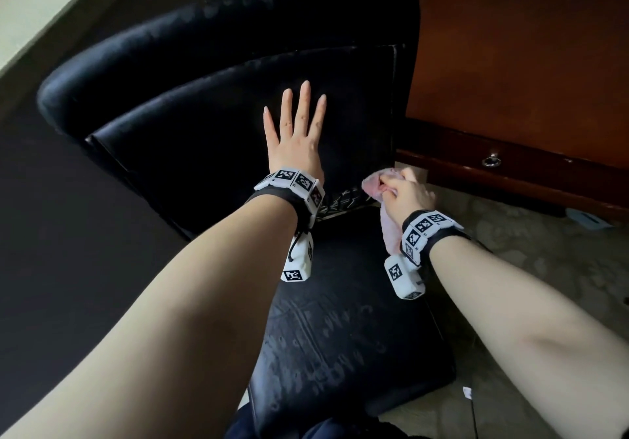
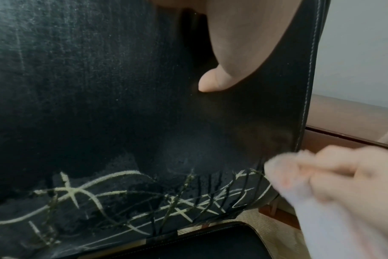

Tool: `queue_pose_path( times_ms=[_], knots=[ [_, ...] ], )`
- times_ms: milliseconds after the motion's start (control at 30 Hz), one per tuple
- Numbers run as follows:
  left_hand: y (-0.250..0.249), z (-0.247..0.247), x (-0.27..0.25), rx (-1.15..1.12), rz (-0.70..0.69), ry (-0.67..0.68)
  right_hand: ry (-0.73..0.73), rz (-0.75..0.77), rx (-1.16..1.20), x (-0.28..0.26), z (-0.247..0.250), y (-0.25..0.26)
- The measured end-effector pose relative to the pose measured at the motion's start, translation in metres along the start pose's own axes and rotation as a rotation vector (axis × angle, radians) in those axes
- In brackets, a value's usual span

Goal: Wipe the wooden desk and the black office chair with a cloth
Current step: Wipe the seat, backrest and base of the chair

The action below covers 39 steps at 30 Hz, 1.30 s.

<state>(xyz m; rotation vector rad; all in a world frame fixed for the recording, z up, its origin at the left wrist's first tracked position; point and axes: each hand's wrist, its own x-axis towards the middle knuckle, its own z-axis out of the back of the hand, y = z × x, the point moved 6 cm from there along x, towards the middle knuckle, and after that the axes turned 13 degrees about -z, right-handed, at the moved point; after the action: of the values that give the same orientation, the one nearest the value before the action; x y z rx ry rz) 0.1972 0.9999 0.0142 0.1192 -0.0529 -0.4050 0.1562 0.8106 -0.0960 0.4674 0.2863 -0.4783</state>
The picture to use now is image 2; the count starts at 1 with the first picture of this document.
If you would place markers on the red wooden table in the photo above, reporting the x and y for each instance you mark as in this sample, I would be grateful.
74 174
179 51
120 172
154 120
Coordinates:
347 126

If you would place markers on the black office chair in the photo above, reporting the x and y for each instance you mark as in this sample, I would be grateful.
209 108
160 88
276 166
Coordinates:
117 101

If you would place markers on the person's left hand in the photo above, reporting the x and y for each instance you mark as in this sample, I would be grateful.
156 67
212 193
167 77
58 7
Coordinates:
245 38

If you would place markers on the pink cleaning cloth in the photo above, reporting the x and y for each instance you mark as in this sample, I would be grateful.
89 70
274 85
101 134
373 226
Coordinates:
309 202

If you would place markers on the person's right hand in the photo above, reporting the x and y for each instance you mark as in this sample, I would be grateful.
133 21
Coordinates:
350 182

